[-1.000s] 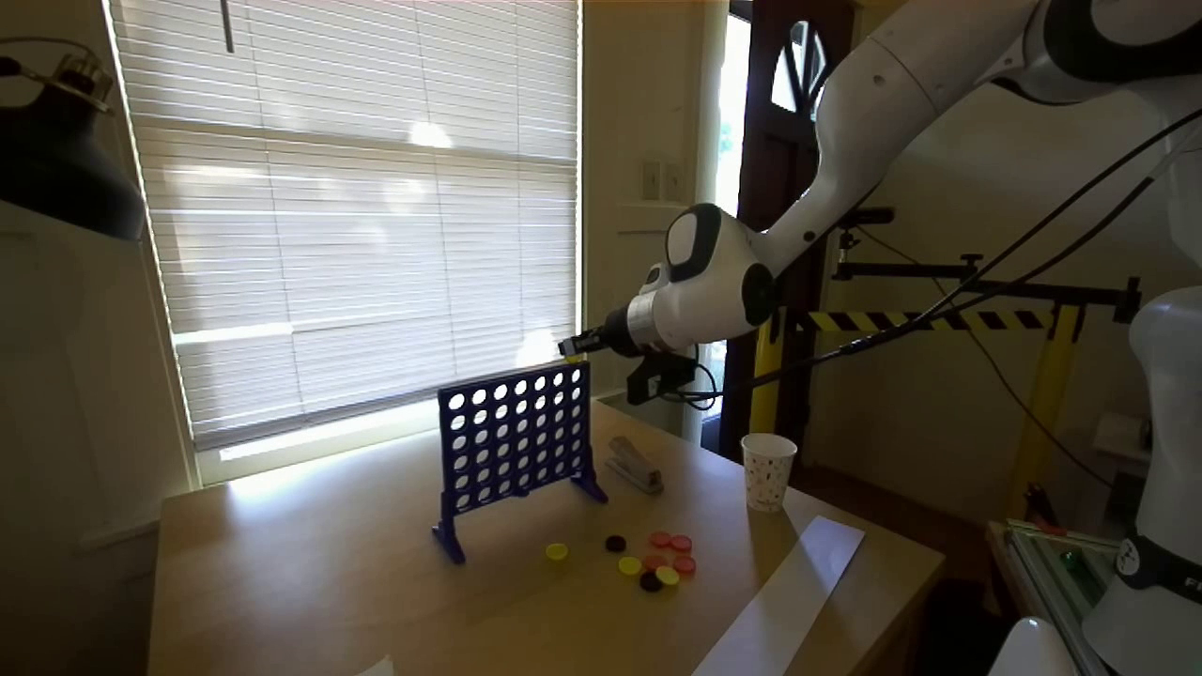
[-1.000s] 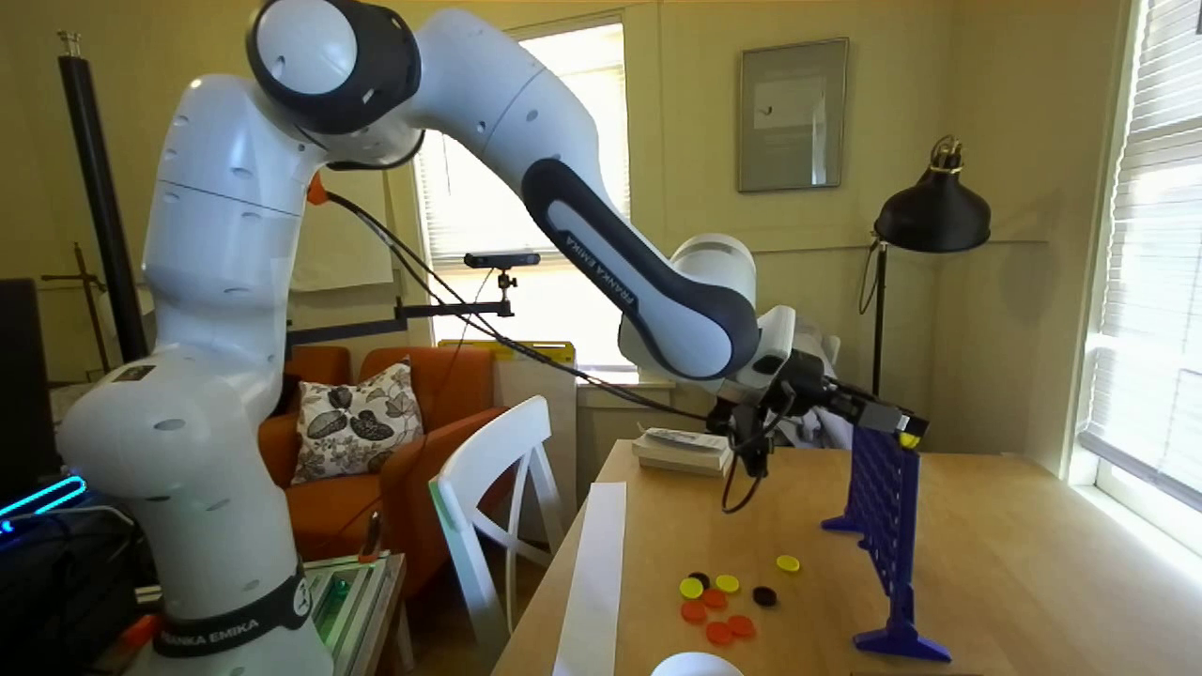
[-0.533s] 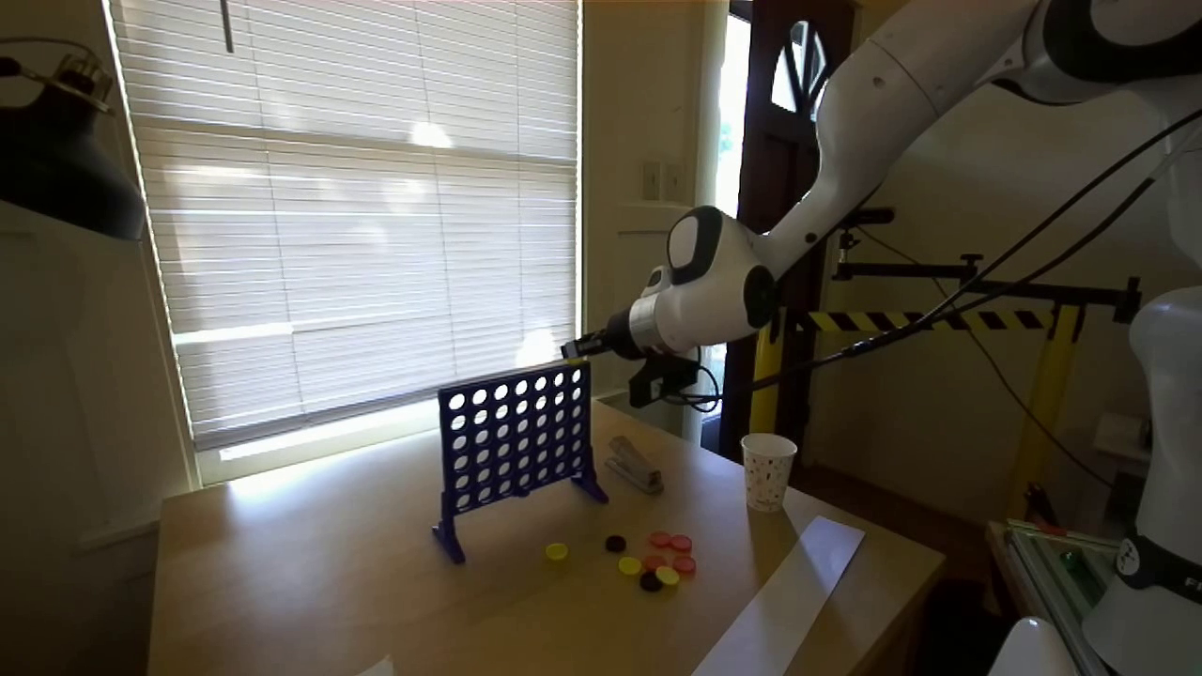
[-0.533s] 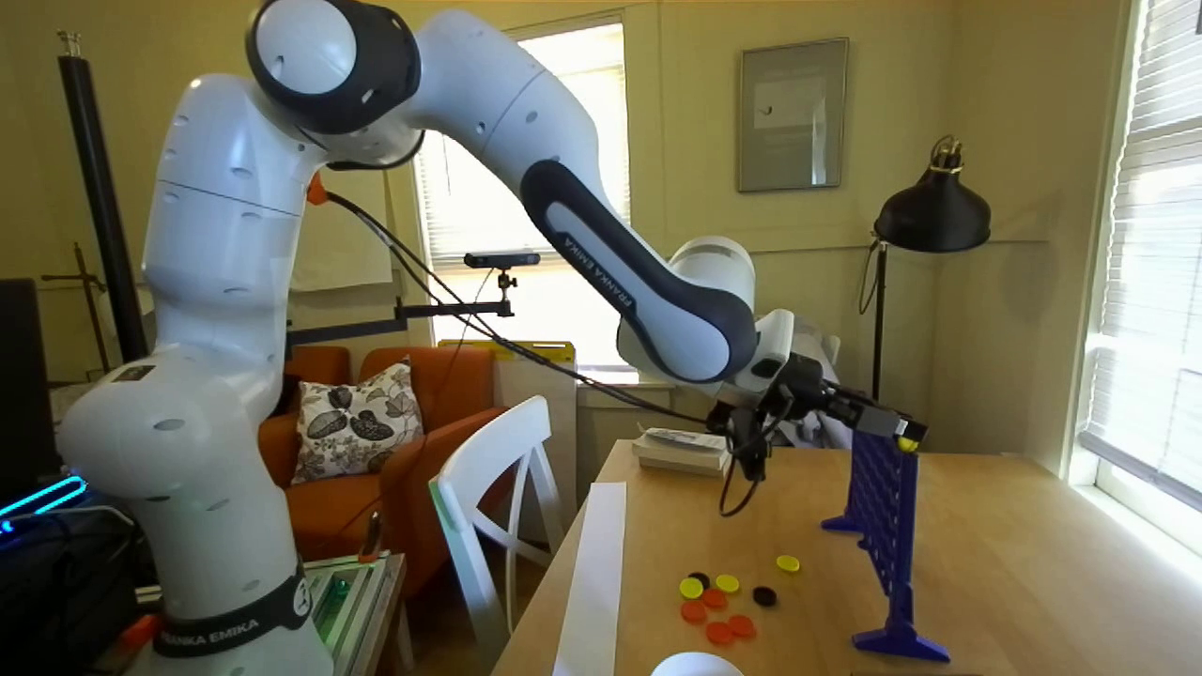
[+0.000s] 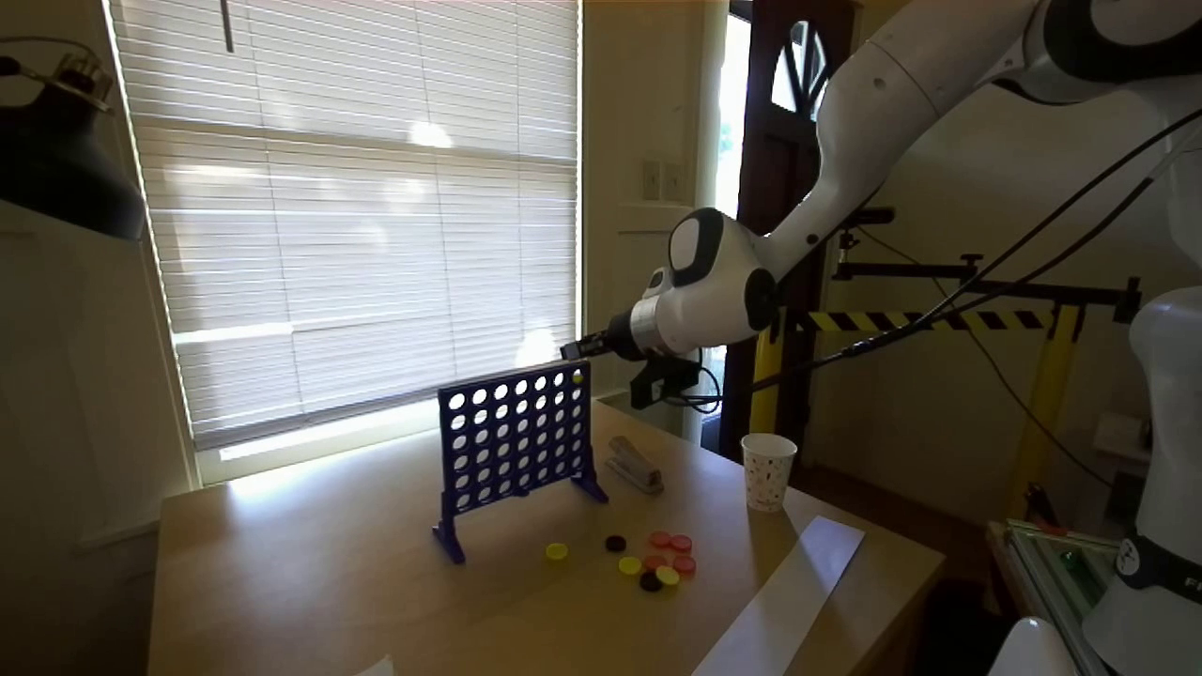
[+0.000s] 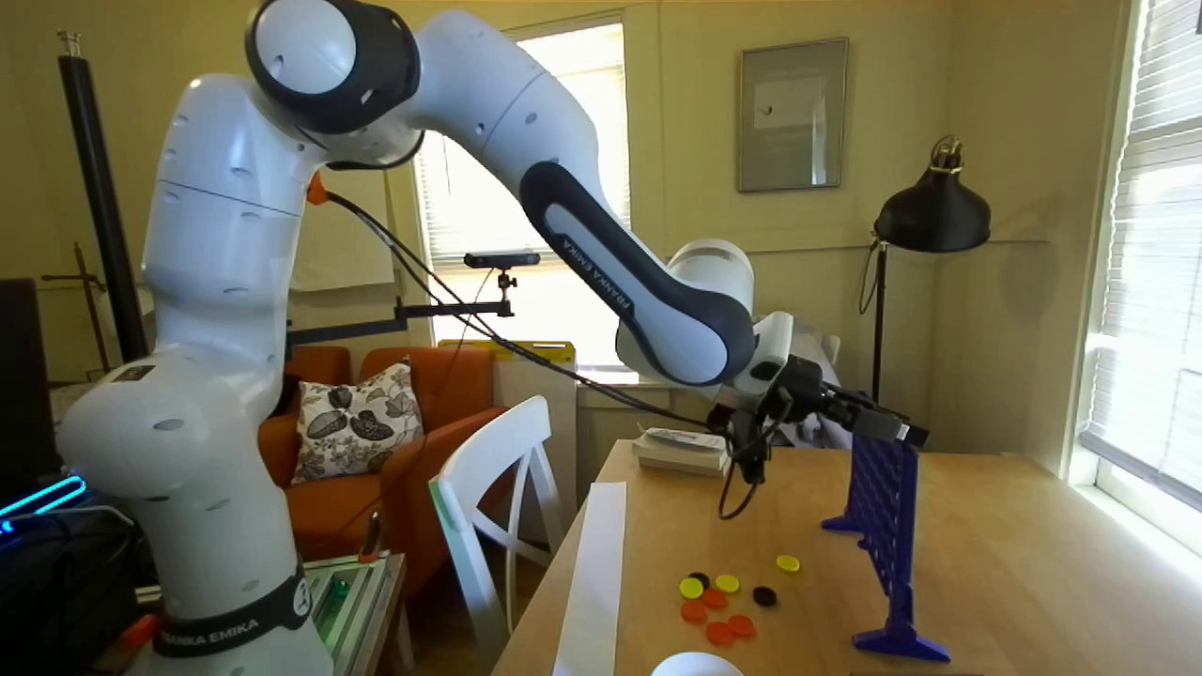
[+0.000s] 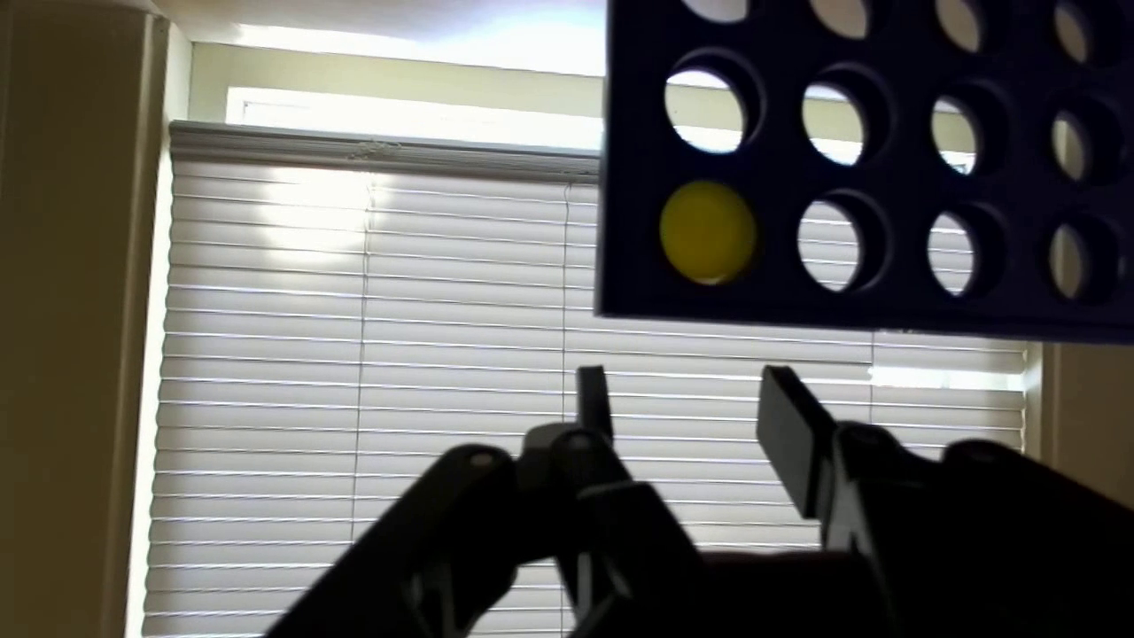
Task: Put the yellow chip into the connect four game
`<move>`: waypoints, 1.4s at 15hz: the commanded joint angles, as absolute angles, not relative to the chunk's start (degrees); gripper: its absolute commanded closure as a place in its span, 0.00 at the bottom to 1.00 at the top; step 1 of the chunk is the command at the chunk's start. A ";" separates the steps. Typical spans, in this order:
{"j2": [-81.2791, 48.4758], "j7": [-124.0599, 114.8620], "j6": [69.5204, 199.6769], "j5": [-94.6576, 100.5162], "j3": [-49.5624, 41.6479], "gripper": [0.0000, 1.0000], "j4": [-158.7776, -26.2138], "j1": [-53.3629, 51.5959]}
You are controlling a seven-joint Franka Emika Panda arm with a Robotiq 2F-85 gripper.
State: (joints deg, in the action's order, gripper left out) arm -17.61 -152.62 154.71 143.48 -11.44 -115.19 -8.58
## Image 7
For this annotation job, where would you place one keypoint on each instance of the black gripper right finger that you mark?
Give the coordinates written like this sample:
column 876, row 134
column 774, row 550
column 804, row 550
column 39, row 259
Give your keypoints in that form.
column 944, row 543

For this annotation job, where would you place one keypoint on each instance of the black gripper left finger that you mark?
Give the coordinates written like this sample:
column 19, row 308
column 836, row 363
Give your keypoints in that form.
column 544, row 533

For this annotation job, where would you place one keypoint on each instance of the yellow game chip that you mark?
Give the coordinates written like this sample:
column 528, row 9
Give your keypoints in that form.
column 705, row 232

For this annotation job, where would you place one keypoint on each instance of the white window blind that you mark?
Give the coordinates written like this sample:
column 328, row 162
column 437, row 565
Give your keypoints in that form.
column 390, row 392

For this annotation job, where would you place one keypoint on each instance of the blue connect four frame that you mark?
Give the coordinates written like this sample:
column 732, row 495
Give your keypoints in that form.
column 872, row 166

